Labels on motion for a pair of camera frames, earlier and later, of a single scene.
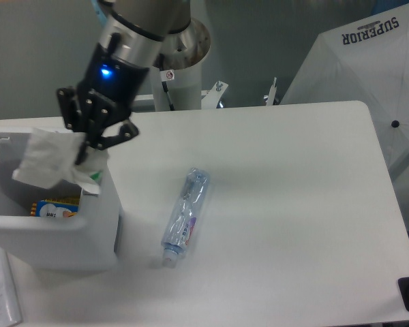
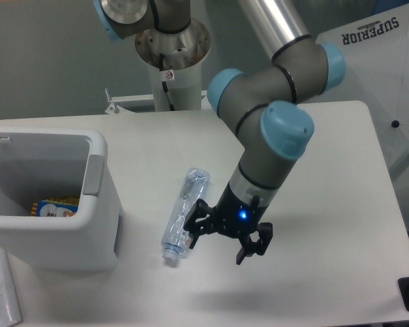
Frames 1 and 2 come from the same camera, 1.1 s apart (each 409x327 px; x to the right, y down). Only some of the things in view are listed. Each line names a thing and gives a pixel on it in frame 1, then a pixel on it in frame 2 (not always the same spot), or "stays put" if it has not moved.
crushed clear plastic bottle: [184, 216] stays put
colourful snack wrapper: [58, 207] stays put
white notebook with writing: [3, 305] stays put
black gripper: [108, 86] → [231, 216]
